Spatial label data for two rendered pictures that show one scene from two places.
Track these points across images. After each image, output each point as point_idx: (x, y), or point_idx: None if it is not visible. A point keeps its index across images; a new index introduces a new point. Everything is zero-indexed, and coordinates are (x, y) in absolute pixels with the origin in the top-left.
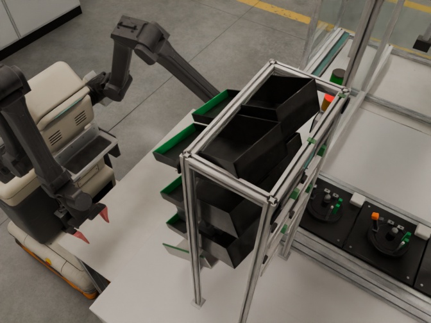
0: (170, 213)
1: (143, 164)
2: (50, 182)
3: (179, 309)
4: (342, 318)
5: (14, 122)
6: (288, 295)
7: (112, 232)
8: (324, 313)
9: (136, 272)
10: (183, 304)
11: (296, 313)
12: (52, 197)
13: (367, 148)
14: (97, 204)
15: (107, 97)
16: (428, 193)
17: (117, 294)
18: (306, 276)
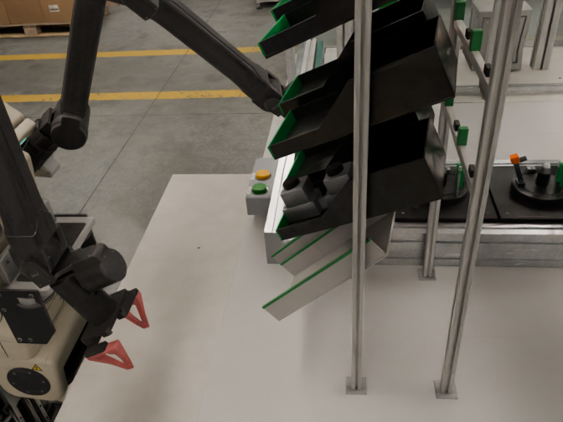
0: (227, 299)
1: (142, 259)
2: (43, 246)
3: (337, 410)
4: (558, 308)
5: None
6: (471, 316)
7: (147, 363)
8: (531, 313)
9: (229, 396)
10: (336, 401)
11: (499, 330)
12: (48, 283)
13: None
14: (124, 289)
15: (49, 162)
16: (531, 150)
17: None
18: (474, 285)
